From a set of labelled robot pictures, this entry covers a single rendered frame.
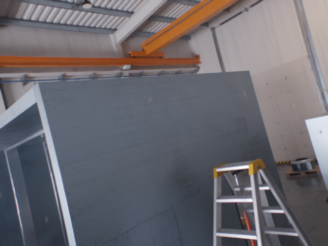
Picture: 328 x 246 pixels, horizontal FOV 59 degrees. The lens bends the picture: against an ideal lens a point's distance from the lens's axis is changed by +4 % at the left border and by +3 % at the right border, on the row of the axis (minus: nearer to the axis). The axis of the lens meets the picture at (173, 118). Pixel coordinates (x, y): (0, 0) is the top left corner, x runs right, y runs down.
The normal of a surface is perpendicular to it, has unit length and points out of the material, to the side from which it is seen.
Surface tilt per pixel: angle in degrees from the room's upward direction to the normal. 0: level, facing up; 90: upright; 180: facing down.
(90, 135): 90
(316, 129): 90
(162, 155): 90
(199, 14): 90
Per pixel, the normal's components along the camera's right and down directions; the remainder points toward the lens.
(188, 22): -0.71, 0.14
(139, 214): 0.66, -0.21
